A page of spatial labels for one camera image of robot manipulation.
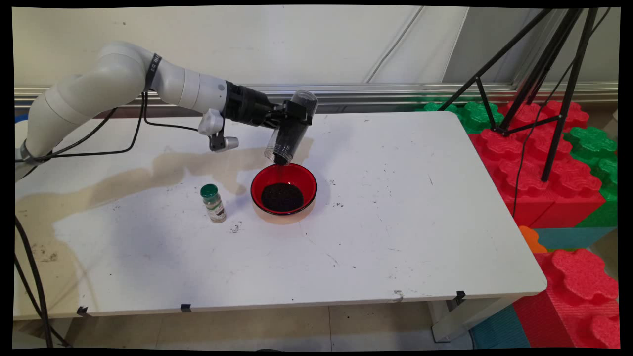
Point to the black tripod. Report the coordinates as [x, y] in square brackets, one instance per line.
[539, 74]

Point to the teal foam floor mat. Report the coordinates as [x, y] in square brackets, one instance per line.
[497, 331]

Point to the clear jar with dark grains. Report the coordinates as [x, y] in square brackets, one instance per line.
[289, 141]

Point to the white table leg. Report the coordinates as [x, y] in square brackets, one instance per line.
[465, 319]

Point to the green foam block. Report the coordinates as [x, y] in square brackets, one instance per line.
[596, 148]
[474, 116]

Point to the dark grains heap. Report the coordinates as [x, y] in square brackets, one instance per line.
[282, 198]

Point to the large red foam block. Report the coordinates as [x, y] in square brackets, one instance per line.
[534, 173]

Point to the spice jar with green lid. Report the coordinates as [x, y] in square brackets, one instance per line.
[214, 205]

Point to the orange foam block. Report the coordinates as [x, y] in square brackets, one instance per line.
[531, 240]

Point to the aluminium wall rail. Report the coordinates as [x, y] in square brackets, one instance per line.
[371, 94]

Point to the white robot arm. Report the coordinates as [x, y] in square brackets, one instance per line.
[109, 79]

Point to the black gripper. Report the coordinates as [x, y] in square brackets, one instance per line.
[249, 106]

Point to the red bowl with black rim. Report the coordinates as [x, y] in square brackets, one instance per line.
[292, 175]

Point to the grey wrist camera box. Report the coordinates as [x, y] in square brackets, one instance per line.
[212, 123]

